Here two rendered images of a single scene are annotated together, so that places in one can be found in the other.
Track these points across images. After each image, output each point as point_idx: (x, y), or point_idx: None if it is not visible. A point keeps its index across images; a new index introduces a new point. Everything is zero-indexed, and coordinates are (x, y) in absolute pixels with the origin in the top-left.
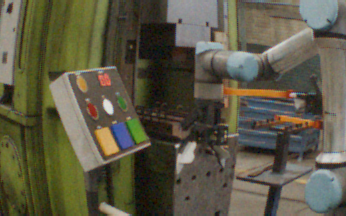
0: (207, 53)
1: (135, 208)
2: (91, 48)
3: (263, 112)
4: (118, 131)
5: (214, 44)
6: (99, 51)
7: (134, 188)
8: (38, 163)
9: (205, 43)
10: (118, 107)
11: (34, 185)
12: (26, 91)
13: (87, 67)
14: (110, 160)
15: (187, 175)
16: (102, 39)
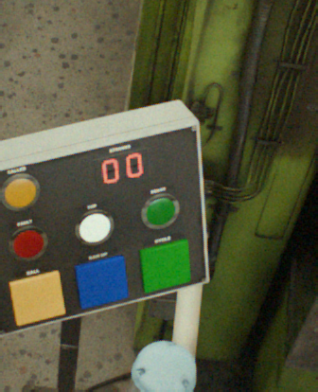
0: (134, 387)
1: (284, 247)
2: (214, 5)
3: None
4: (92, 277)
5: (148, 389)
6: (240, 15)
7: (292, 222)
8: (171, 11)
9: (141, 370)
10: (138, 222)
11: (145, 41)
12: None
13: (202, 32)
14: (26, 329)
15: None
16: None
